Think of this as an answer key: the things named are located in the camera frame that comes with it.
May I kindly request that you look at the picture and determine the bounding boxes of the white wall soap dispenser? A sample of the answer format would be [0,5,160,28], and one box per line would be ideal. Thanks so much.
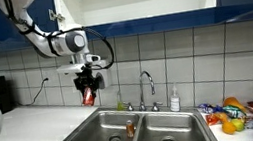
[92,57,114,91]

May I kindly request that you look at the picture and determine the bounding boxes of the stainless steel double sink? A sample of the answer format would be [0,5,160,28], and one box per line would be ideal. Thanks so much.
[46,90,222,141]

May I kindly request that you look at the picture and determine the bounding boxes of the clear pump soap bottle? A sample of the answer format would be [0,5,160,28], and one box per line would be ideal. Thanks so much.
[166,82,183,113]

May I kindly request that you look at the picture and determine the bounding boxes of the green dish soap bottle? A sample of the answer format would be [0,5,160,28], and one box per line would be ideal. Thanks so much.
[114,90,126,112]

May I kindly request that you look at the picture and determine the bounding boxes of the white wall outlet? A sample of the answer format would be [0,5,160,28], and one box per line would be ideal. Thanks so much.
[40,69,53,89]

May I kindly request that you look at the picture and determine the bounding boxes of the orange squash toy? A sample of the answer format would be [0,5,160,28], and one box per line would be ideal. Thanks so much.
[222,94,248,116]

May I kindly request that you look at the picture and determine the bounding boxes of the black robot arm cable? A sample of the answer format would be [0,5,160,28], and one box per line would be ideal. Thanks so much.
[3,0,117,84]

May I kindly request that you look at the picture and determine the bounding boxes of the green snack bag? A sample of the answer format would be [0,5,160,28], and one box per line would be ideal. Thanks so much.
[222,103,245,121]

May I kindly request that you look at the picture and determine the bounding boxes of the metal cabinet hinge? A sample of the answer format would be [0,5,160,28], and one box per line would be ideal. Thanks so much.
[48,6,67,25]

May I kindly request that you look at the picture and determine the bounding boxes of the black power cord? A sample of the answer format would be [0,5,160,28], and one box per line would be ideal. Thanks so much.
[26,77,53,106]

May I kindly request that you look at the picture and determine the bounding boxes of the green apple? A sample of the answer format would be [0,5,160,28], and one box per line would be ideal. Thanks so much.
[231,117,247,133]

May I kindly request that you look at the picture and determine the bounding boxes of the crumpled silver foil wrapper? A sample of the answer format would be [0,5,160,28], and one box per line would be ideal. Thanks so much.
[243,115,253,131]

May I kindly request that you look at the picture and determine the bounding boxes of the red snack bag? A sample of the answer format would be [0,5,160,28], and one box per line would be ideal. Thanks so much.
[204,111,223,127]

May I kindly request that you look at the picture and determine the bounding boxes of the chrome gooseneck faucet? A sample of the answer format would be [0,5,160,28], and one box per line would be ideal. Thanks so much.
[118,68,166,117]

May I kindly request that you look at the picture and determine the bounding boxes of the orange soda can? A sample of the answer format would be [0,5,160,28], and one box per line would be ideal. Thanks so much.
[124,119,136,139]

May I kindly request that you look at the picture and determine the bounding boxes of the round orange fruit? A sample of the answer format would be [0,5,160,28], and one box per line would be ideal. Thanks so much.
[220,120,237,136]

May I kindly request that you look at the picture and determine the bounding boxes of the blue snack bag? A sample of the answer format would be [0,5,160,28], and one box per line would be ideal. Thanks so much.
[197,100,225,116]

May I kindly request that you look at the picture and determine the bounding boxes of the red soda can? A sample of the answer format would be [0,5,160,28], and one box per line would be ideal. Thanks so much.
[80,86,97,108]

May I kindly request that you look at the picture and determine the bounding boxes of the open cabinet with white interior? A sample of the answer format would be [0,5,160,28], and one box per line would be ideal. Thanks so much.
[21,0,253,53]

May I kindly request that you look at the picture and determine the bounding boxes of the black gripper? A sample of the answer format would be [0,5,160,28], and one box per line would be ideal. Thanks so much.
[71,66,100,101]

